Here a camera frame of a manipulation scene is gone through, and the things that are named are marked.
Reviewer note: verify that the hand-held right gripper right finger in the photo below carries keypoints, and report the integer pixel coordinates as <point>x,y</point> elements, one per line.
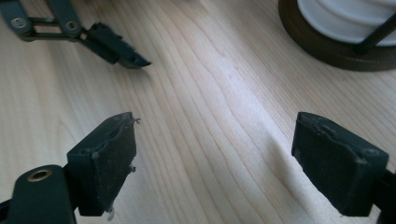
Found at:
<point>339,168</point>

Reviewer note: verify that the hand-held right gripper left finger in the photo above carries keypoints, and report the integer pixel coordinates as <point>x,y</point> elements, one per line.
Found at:
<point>106,168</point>

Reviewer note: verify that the stack of white paper cups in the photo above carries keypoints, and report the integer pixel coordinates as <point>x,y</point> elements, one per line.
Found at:
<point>336,21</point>

